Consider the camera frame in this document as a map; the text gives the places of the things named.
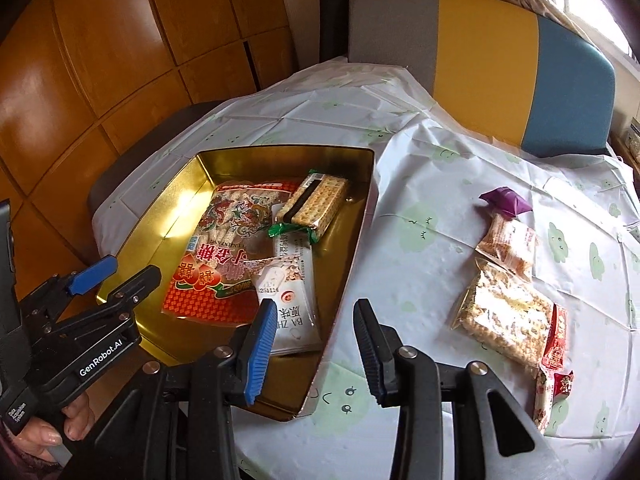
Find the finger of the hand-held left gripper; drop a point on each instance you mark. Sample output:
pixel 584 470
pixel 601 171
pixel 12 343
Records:
pixel 92 275
pixel 135 285

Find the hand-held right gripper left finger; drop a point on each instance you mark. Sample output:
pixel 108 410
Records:
pixel 260 350

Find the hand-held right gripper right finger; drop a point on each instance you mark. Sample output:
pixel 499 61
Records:
pixel 372 350

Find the gold tin box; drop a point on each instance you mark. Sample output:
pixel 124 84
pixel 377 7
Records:
pixel 150 230

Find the white snack pouch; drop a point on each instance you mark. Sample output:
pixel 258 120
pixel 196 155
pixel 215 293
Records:
pixel 295 300

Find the red patterned snack bag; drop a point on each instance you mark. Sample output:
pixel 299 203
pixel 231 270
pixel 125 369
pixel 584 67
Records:
pixel 220 270

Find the large rice cake packet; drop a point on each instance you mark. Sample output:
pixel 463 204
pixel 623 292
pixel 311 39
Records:
pixel 505 315

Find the yellow cracker packet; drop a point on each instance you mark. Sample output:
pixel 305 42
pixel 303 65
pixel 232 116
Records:
pixel 312 205

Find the small clear snack packet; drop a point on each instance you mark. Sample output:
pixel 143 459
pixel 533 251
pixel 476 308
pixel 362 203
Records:
pixel 510 245

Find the pink white snack bar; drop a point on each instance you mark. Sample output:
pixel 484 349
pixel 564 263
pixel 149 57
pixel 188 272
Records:
pixel 544 405

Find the red snack packet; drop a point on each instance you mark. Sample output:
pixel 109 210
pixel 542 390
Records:
pixel 555 345

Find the small red candy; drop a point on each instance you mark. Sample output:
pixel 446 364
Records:
pixel 563 384

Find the purple candy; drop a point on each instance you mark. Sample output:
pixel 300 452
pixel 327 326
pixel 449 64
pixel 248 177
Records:
pixel 505 202

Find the person's left hand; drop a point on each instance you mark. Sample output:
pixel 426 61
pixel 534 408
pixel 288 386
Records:
pixel 80 417

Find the white cloud print tablecloth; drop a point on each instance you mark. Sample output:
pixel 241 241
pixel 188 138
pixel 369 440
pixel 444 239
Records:
pixel 425 260

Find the wooden wardrobe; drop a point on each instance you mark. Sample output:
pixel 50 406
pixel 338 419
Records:
pixel 125 35

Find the grey yellow blue sofa back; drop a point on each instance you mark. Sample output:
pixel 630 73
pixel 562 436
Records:
pixel 480 60

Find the window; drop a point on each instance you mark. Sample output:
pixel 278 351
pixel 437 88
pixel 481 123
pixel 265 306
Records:
pixel 595 5

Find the black padded post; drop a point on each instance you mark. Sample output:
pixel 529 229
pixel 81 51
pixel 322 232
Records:
pixel 337 15

